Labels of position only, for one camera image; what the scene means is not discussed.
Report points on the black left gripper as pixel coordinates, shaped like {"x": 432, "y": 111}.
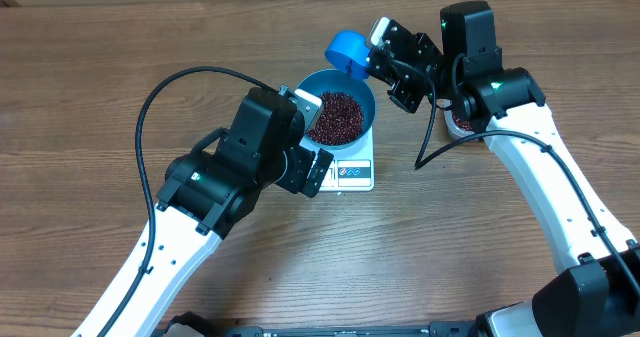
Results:
{"x": 293, "y": 178}

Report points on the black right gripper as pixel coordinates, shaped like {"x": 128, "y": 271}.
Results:
{"x": 401, "y": 89}

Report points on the blue plastic scoop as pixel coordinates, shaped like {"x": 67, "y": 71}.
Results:
{"x": 348, "y": 52}

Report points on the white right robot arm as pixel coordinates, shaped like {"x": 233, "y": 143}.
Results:
{"x": 596, "y": 288}

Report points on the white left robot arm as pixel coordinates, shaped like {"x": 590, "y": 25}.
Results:
{"x": 205, "y": 193}

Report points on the white kitchen scale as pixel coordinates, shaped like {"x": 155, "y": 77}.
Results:
{"x": 352, "y": 168}

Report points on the red beans in bowl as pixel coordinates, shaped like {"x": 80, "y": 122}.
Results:
{"x": 341, "y": 121}

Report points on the blue plastic bowl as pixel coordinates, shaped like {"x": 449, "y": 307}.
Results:
{"x": 336, "y": 81}

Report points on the clear plastic bean container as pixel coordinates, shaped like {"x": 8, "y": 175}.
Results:
{"x": 454, "y": 132}

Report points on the red adzuki beans in container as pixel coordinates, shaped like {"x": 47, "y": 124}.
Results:
{"x": 462, "y": 125}

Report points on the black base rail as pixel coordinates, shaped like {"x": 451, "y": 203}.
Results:
{"x": 320, "y": 329}

